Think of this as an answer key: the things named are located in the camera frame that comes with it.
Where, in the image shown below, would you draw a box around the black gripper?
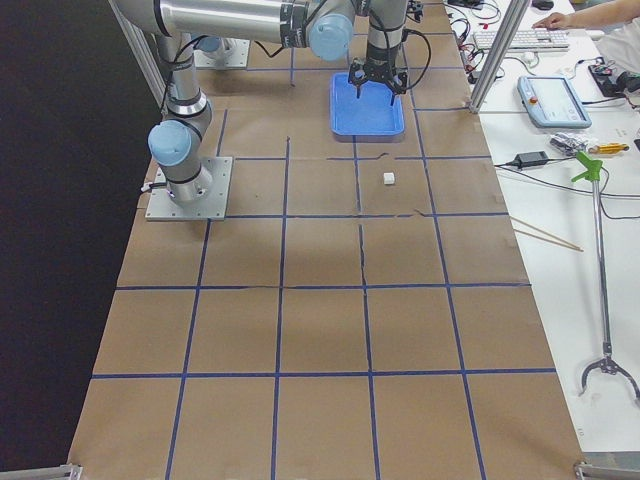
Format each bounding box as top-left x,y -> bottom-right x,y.
348,58 -> 408,106

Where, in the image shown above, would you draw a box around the white block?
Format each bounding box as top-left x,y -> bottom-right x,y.
383,172 -> 396,186

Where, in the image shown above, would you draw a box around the blue plastic tray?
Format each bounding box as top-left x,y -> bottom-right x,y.
329,72 -> 405,143

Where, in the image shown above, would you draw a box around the person hand on keyboard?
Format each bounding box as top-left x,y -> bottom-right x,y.
531,13 -> 573,30

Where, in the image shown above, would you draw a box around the white keyboard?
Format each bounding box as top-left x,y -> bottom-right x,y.
472,29 -> 570,52

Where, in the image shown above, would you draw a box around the black power adapter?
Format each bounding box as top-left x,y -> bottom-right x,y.
514,151 -> 549,169

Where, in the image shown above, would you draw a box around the teach pendant tablet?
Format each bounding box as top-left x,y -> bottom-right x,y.
517,76 -> 592,129

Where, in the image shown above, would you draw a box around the yellow tool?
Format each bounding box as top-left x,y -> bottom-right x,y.
588,143 -> 629,155

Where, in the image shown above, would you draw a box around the wooden chopsticks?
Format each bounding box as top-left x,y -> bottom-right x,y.
510,216 -> 583,252

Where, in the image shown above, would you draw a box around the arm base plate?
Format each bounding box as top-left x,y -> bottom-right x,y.
145,157 -> 233,221
194,36 -> 250,70

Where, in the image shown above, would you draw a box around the aluminium frame post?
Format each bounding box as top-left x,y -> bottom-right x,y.
468,0 -> 529,114

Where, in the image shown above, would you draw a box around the green handled reach grabber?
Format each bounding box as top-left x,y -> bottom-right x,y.
571,151 -> 639,406

